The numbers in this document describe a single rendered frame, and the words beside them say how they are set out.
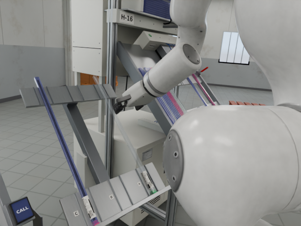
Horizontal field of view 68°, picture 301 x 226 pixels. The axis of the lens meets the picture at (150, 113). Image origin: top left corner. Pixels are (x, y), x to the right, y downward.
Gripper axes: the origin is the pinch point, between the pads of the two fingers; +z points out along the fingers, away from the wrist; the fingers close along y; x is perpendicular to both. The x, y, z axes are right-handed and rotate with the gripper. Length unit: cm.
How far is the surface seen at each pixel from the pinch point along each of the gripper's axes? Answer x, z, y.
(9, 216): 19.7, 6.4, 39.3
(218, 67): -238, 339, -814
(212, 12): -430, 246, -785
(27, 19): -360, 346, -123
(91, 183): 19.0, 20.2, 11.7
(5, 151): -53, 224, -2
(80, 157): 9.7, 16.4, 14.2
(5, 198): 15.3, 8.5, 38.9
